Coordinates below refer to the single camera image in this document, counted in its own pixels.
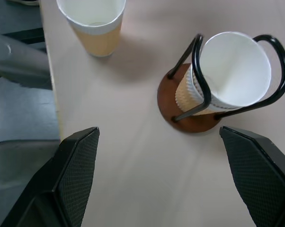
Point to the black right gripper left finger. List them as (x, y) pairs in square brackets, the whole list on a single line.
[(62, 184)]

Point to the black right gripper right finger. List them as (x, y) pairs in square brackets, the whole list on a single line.
[(263, 179)]

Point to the silver robot body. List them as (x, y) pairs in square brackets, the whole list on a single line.
[(19, 63)]

